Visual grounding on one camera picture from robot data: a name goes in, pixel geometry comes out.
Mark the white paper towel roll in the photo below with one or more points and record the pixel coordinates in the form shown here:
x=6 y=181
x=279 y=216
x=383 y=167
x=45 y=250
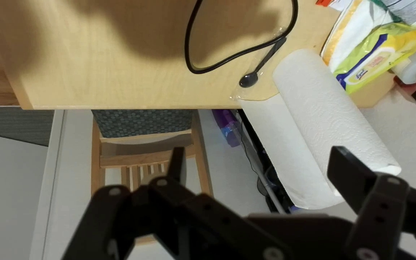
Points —
x=300 y=125

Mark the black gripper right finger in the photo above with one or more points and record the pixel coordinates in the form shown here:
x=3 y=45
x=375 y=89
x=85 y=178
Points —
x=384 y=207

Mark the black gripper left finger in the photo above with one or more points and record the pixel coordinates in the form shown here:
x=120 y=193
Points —
x=188 y=226

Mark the wooden chair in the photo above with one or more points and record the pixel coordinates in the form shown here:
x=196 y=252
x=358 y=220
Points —
x=138 y=145

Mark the yellow wipes packet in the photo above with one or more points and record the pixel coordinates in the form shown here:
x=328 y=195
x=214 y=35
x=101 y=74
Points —
x=370 y=38

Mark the black spoon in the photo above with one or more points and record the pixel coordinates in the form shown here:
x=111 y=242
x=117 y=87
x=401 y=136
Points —
x=250 y=78

